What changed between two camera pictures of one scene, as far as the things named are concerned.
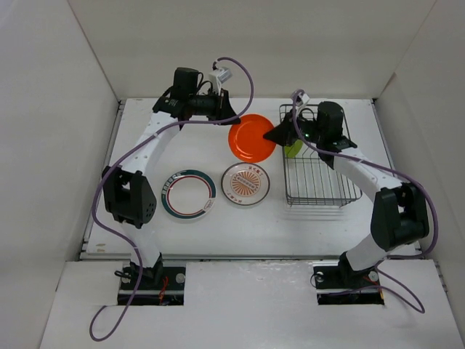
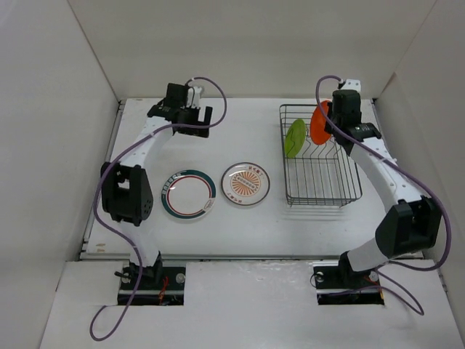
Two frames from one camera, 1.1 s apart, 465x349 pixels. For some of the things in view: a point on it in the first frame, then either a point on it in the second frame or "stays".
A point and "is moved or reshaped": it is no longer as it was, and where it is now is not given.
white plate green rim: x=188 y=194 stays
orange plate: x=246 y=140 is moved or reshaped
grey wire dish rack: x=309 y=181 stays
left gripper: x=222 y=106 to x=195 y=112
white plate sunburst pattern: x=245 y=183 stays
